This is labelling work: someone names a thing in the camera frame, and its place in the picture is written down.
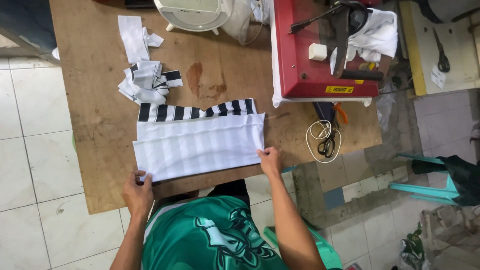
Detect black white striped fabric strip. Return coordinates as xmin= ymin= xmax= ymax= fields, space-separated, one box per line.
xmin=137 ymin=98 xmax=258 ymax=123

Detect clear plastic bag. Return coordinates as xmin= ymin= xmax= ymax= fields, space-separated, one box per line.
xmin=220 ymin=0 xmax=271 ymax=46

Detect small white box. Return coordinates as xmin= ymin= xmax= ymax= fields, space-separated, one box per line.
xmin=308 ymin=43 xmax=328 ymax=62

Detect long white fabric strip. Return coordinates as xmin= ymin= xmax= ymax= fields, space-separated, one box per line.
xmin=117 ymin=15 xmax=165 ymax=65

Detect teal plastic stool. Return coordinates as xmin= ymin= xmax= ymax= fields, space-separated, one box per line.
xmin=388 ymin=151 xmax=461 ymax=206

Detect white looped cord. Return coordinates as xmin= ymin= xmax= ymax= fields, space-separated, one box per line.
xmin=305 ymin=119 xmax=343 ymax=164

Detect white table with yellow edge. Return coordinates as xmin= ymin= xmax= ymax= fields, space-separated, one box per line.
xmin=398 ymin=0 xmax=480 ymax=97

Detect pile of striped fabric scraps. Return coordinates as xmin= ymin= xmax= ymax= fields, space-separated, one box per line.
xmin=118 ymin=60 xmax=184 ymax=106

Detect white paper tag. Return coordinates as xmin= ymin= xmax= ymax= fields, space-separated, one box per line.
xmin=430 ymin=64 xmax=447 ymax=90

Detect orange handled tool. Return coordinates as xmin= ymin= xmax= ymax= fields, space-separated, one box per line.
xmin=333 ymin=101 xmax=349 ymax=125

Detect dark green cloth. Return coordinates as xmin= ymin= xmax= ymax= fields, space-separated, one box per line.
xmin=411 ymin=154 xmax=480 ymax=207

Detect heap of bags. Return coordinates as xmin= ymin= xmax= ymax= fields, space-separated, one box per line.
xmin=398 ymin=205 xmax=480 ymax=270

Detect person's left hand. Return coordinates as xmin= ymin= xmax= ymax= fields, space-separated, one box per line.
xmin=122 ymin=170 xmax=154 ymax=221

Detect white cloth on press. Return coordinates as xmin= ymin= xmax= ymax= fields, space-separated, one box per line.
xmin=329 ymin=8 xmax=398 ymax=74

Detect person's green printed jersey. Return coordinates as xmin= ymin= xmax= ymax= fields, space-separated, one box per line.
xmin=141 ymin=194 xmax=290 ymax=270

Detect white round appliance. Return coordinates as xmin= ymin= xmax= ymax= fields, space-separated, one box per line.
xmin=153 ymin=0 xmax=234 ymax=36

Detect black long scissors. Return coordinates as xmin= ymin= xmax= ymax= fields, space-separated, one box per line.
xmin=433 ymin=28 xmax=451 ymax=73

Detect red heat press machine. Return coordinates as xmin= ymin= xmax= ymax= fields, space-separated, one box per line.
xmin=273 ymin=0 xmax=394 ymax=99

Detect crumpled clear plastic sheet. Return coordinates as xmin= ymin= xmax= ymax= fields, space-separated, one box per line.
xmin=375 ymin=91 xmax=397 ymax=133

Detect white fabric piece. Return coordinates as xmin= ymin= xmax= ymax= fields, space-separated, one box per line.
xmin=133 ymin=112 xmax=266 ymax=183

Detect black handled scissors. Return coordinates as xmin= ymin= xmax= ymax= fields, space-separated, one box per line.
xmin=317 ymin=127 xmax=339 ymax=158

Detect black power plug cable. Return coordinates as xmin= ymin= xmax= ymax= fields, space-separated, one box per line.
xmin=287 ymin=3 xmax=344 ymax=35

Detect person's right hand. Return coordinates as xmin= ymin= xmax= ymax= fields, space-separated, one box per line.
xmin=256 ymin=146 xmax=284 ymax=178

